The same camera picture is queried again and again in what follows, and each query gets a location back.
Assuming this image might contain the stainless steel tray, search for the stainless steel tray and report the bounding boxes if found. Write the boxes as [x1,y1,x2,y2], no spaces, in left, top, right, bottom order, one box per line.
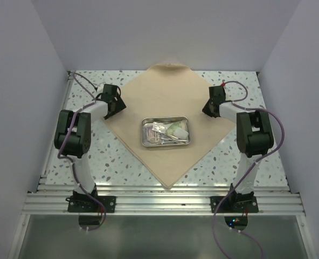
[141,116,191,148]

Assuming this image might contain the beige cloth wrap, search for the beige cloth wrap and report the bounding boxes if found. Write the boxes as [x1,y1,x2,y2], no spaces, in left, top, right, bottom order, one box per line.
[105,64,235,188]

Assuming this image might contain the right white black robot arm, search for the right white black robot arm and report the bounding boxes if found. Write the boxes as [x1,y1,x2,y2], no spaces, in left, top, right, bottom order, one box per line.
[202,85,274,212]

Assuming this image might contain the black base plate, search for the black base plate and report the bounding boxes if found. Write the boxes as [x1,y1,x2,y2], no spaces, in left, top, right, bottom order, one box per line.
[210,196,259,213]
[65,194,116,213]

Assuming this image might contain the white gauze pad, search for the white gauze pad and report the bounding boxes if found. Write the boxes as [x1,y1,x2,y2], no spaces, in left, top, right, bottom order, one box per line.
[173,127,189,140]

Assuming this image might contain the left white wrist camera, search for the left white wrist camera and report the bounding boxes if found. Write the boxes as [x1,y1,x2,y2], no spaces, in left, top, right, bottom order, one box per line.
[96,83,104,92]

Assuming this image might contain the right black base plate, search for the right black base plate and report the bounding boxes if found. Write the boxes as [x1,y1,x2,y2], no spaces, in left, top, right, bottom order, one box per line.
[210,196,259,213]

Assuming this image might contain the purple printed packet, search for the purple printed packet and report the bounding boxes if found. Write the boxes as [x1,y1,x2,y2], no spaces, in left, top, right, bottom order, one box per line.
[144,126,162,144]

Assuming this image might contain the clear small plastic packet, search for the clear small plastic packet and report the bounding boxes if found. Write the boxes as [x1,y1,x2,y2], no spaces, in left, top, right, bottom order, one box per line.
[152,121,171,134]

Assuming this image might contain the serrated steel forceps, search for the serrated steel forceps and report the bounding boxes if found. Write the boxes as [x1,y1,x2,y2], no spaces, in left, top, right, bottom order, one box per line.
[161,138,189,143]

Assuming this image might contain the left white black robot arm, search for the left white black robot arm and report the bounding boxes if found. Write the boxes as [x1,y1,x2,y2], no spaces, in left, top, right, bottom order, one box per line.
[54,84,126,212]

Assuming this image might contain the green printed gauze packet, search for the green printed gauze packet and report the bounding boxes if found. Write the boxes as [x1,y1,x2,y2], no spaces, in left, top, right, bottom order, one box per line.
[167,120,187,135]

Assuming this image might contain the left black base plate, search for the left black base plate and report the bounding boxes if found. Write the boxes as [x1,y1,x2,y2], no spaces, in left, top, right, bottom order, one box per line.
[65,194,116,213]

